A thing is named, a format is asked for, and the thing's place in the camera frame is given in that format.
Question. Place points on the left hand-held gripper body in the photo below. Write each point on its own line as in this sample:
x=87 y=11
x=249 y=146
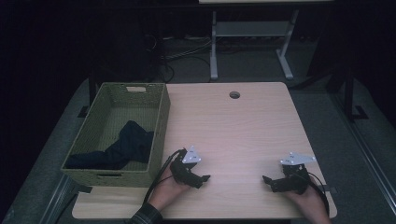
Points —
x=183 y=169

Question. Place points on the white metal desk frame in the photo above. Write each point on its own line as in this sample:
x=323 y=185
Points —
x=249 y=28

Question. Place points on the person's right hand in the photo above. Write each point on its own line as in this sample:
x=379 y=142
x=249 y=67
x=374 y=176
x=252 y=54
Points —
x=308 y=205

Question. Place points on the round table grommet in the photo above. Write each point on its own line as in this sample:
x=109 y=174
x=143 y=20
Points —
x=234 y=95

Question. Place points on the metal floor rail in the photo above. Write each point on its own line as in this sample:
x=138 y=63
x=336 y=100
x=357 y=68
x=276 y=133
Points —
x=367 y=155
x=57 y=199

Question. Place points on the dark navy garment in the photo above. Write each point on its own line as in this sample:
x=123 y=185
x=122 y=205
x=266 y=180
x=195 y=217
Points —
x=134 y=141

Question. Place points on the green woven basket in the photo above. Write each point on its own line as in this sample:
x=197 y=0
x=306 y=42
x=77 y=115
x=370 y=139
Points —
x=130 y=105

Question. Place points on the person's left hand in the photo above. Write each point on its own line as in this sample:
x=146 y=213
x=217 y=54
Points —
x=168 y=193

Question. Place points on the grey tape strip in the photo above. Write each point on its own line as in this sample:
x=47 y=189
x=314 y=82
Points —
x=330 y=189

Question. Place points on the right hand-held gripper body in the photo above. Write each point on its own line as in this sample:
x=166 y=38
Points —
x=294 y=179

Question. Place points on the black metal stand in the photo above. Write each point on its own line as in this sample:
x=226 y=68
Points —
x=349 y=93

